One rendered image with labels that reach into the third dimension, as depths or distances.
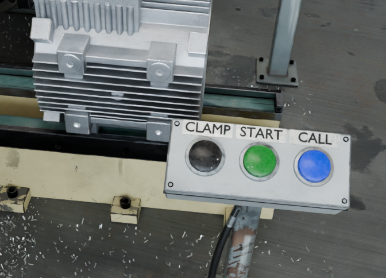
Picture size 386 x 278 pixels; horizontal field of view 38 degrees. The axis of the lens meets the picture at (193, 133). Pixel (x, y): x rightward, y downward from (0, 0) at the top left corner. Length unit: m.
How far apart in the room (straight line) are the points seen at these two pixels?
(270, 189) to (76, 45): 0.27
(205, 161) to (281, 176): 0.07
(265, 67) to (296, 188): 0.61
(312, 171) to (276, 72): 0.58
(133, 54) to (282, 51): 0.46
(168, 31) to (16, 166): 0.30
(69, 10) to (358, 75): 0.66
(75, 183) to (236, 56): 0.47
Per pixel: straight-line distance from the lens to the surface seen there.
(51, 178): 0.81
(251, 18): 1.27
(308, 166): 0.52
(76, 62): 0.64
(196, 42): 0.63
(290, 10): 1.02
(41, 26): 0.66
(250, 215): 0.59
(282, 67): 1.08
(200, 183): 0.51
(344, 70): 1.15
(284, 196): 0.52
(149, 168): 0.76
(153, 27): 0.66
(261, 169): 0.51
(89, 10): 0.66
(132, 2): 0.64
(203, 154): 0.51
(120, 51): 0.65
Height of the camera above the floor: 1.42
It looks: 41 degrees down
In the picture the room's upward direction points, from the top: 4 degrees clockwise
